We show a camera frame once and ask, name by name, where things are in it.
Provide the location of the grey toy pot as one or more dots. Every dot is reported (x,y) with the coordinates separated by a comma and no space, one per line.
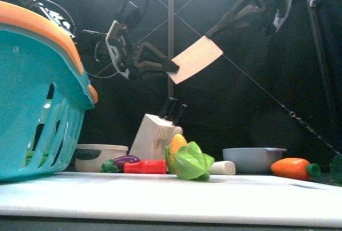
(251,160)

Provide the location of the purple toy eggplant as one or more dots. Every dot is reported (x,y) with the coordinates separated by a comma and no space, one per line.
(124,160)

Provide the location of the green toy inside basket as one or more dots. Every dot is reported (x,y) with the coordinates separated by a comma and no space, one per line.
(29,155)

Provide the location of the white bowl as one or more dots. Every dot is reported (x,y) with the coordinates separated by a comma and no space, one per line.
(100,156)

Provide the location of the yellow toy corn cob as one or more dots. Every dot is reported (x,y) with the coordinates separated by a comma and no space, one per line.
(176,143)

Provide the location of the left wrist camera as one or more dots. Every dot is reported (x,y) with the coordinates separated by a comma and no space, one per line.
(129,12)

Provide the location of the red toy pepper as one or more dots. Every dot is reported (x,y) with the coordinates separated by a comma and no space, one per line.
(146,167)

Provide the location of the grey vertical frame pole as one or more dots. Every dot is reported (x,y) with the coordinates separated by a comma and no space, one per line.
(171,35)

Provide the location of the green toy lettuce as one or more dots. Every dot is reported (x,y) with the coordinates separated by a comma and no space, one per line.
(191,163)

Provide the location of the white knife block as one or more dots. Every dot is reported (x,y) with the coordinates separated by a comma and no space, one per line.
(153,138)

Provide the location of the white cutting board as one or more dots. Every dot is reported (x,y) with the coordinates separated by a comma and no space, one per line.
(168,198)

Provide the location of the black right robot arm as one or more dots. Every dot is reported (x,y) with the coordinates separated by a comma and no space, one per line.
(320,15)

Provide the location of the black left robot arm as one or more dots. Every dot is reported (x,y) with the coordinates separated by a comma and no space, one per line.
(53,16)

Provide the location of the teal plastic basket orange rim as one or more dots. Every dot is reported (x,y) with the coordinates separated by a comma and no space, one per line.
(26,101)

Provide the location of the white toy cylinder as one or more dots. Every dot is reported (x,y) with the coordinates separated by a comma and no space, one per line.
(224,167)

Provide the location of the orange toy carrot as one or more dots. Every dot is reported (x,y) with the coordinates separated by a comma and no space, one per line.
(291,168)

